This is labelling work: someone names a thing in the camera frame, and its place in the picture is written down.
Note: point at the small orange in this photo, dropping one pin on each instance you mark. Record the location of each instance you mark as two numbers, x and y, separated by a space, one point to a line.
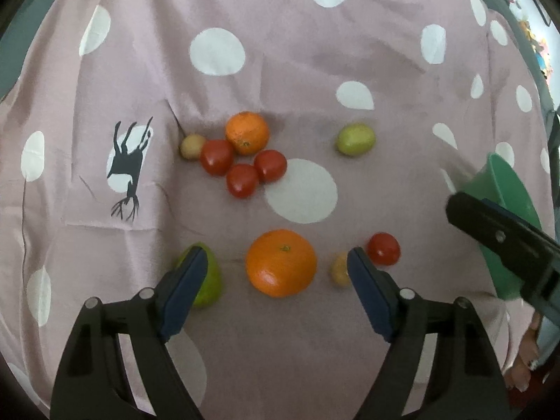
247 133

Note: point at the small yellow fruit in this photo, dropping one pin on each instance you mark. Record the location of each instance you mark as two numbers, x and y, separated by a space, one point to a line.
192 146
337 271

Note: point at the wall poster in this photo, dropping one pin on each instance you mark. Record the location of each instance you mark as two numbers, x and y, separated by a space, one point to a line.
536 43

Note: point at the red tomato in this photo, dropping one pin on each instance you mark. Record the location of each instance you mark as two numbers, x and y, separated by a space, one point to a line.
383 248
270 165
242 180
216 157

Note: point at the green round fruit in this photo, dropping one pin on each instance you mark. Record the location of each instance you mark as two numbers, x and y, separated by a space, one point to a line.
355 139
212 288

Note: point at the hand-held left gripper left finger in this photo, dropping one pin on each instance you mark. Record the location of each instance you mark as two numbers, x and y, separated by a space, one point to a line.
186 288

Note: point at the pink polka dot blanket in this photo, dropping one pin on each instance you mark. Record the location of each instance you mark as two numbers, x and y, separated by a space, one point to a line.
306 74

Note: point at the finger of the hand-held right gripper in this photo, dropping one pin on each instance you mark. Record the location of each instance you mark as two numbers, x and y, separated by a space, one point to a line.
503 240

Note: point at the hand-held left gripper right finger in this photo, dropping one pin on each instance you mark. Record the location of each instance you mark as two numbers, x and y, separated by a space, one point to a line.
367 288

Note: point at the large orange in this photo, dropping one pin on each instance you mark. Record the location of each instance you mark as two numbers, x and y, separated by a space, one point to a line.
281 262

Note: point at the green plastic basket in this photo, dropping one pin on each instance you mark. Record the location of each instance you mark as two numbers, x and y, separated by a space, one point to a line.
503 183

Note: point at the person's right hand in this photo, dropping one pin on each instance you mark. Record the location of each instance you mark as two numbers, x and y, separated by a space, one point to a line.
523 358

